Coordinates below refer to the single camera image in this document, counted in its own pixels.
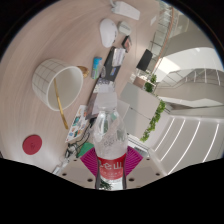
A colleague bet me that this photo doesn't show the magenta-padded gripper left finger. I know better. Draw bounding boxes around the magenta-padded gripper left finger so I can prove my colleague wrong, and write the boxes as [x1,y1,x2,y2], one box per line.
[61,147,99,190]

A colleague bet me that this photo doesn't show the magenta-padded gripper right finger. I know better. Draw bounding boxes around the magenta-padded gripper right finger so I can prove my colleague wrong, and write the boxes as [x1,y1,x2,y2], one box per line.
[125,145,168,190]

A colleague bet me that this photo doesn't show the clear water bottle red label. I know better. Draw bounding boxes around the clear water bottle red label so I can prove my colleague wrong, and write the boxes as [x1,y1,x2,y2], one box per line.
[92,92,129,191]

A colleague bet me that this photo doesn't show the clear tall drink bottle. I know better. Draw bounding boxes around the clear tall drink bottle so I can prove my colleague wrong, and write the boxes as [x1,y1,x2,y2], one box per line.
[52,156,73,176]

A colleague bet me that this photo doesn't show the colourful sticker sheet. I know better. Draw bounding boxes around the colourful sticker sheet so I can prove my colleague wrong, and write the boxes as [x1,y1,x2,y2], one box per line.
[65,104,90,144]

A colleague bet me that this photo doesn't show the white chair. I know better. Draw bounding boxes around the white chair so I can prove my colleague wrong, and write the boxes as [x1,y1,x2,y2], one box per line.
[114,98,131,124]

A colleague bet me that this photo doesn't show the ceiling light strips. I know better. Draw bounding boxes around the ceiling light strips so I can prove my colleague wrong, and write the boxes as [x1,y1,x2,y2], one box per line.
[154,116,224,174]

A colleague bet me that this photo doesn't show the flat round red coaster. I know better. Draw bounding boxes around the flat round red coaster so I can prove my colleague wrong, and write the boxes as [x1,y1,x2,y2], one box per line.
[22,134,43,156]

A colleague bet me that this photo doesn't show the white cabinet with plants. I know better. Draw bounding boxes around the white cabinet with plants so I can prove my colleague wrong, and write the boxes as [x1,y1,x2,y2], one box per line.
[119,81,167,143]

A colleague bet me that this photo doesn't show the gold stirring stick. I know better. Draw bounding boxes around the gold stirring stick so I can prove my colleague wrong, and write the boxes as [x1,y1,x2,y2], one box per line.
[53,78,70,130]

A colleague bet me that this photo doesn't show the potted plants in planter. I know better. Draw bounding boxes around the potted plants in planter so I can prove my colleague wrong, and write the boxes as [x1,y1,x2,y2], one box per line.
[143,73,158,94]

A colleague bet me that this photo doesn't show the small teal pack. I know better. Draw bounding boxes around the small teal pack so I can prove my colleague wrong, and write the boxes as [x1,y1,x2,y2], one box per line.
[91,56,103,80]

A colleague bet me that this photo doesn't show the white grid-pattern mug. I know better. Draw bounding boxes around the white grid-pattern mug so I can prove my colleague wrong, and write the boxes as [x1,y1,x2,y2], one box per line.
[31,58,90,112]

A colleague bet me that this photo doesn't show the black notebook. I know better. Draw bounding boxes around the black notebook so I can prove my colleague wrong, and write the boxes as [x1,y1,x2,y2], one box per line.
[99,46,127,84]

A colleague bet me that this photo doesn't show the black chair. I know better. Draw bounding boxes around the black chair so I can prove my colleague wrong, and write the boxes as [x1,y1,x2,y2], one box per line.
[135,48,154,72]

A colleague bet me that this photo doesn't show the small dark red wallet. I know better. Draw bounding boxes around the small dark red wallet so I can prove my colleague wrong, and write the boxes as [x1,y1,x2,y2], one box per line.
[121,34,133,53]

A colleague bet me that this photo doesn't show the white computer mouse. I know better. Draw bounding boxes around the white computer mouse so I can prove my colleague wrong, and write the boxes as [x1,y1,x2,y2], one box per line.
[99,18,119,49]

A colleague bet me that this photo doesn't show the small white case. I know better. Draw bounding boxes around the small white case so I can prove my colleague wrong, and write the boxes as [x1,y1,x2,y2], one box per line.
[117,20,132,36]

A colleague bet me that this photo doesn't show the white power strip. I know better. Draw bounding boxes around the white power strip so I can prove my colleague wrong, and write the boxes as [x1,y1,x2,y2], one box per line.
[110,0,141,21]

